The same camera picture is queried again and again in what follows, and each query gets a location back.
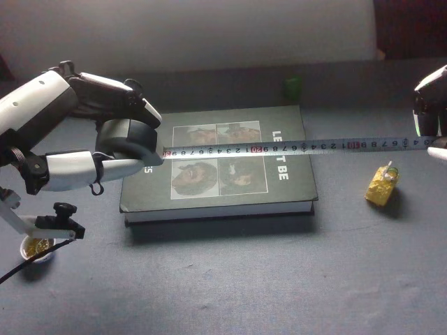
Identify small white soup cup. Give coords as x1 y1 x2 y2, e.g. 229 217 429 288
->
19 234 57 265

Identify green round toy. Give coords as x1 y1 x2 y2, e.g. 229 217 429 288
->
283 76 303 101

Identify grey tape measure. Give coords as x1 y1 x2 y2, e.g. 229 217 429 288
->
94 118 437 168

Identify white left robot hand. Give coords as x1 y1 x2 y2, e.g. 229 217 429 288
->
0 60 163 196

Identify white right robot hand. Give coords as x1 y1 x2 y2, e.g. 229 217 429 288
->
413 64 447 162

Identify large pale board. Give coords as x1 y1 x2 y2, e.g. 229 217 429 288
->
0 0 376 76

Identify grey table cloth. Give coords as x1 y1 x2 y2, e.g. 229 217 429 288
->
0 64 447 335

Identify black camera cable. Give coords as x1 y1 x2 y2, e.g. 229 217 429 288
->
0 239 76 285

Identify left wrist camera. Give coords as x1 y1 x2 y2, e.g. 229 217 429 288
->
34 202 87 241

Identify black Let It Be album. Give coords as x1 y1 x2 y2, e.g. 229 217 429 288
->
118 105 319 228

